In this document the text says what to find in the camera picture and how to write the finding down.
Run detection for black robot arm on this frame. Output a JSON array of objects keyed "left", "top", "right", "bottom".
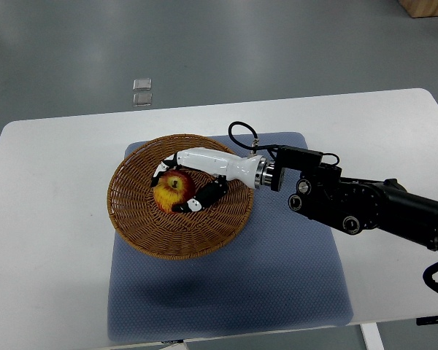
[{"left": 229, "top": 135, "right": 438, "bottom": 294}]

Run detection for blue grey mat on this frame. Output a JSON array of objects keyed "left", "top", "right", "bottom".
[{"left": 107, "top": 131, "right": 354, "bottom": 343}]

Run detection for upper floor socket plate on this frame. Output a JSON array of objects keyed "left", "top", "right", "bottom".
[{"left": 133, "top": 78, "right": 152, "bottom": 91}]

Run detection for red yellow apple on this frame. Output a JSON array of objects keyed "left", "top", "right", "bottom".
[{"left": 153, "top": 170, "right": 196, "bottom": 214}]

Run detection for floor socket plate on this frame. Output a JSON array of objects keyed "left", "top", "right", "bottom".
[
  {"left": 133, "top": 78, "right": 152, "bottom": 91},
  {"left": 132, "top": 92, "right": 153, "bottom": 107}
]

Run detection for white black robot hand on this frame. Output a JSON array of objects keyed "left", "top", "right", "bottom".
[{"left": 150, "top": 147, "right": 271, "bottom": 213}]

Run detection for brown wicker basket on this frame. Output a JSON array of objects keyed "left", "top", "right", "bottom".
[{"left": 107, "top": 134, "right": 253, "bottom": 260}]

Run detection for black table control panel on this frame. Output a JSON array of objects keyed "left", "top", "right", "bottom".
[{"left": 415, "top": 315, "right": 438, "bottom": 326}]

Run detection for wooden box corner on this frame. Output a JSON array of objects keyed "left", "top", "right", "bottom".
[{"left": 399, "top": 0, "right": 438, "bottom": 18}]

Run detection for white table leg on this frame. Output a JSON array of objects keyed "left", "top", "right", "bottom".
[{"left": 360, "top": 322, "right": 385, "bottom": 350}]

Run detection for lower floor socket plate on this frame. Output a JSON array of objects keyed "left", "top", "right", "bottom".
[{"left": 132, "top": 92, "right": 153, "bottom": 107}]

